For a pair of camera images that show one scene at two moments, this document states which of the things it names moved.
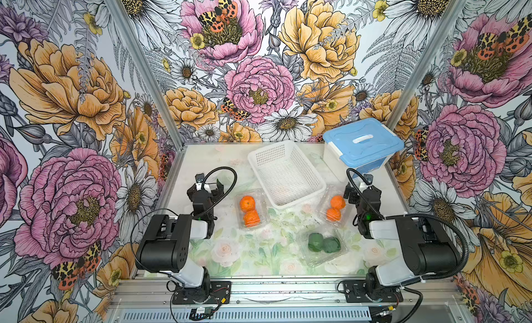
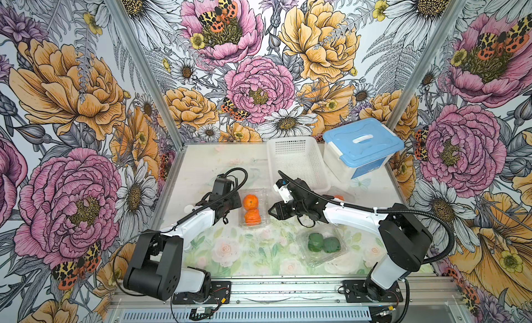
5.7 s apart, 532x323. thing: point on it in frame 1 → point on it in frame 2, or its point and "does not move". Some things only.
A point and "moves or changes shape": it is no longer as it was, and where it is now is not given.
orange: (251, 218) does not move
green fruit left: (315, 242) does not move
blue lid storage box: (361, 147) does not move
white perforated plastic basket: (285, 175) moves or changes shape
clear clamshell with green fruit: (321, 244) does not move
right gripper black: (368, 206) → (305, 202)
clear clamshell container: (252, 209) does not move
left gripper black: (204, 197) → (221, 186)
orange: (246, 203) does not move
